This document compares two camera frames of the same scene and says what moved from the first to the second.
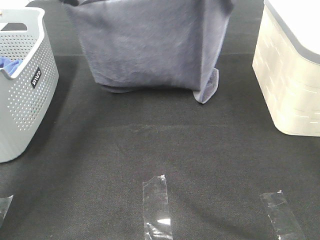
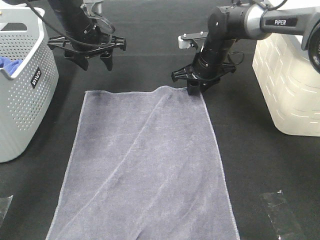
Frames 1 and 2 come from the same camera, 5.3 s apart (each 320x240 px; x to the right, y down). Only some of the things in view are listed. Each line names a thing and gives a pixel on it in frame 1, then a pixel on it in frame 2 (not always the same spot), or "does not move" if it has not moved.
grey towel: [135, 44] -> [145, 165]
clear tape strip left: [4, 203] does not move
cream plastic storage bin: [286, 62] does not move
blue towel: [9, 65] does not move
